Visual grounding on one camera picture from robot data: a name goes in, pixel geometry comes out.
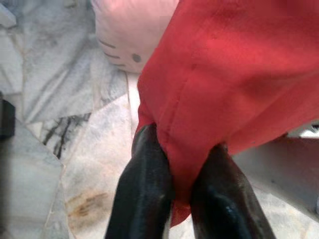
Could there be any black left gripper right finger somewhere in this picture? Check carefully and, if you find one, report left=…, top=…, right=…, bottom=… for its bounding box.
left=191, top=142, right=275, bottom=239

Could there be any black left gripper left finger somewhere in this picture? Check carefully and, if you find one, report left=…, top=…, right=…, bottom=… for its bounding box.
left=105, top=123, right=173, bottom=239

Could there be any red pillow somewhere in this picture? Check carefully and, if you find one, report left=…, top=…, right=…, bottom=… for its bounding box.
left=136, top=0, right=319, bottom=229

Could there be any pink cat face pillow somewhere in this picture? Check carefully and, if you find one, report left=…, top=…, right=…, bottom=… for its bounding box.
left=91, top=0, right=180, bottom=74

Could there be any dark brown armchair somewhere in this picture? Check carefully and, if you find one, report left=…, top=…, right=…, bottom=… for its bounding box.
left=0, top=91, right=17, bottom=140

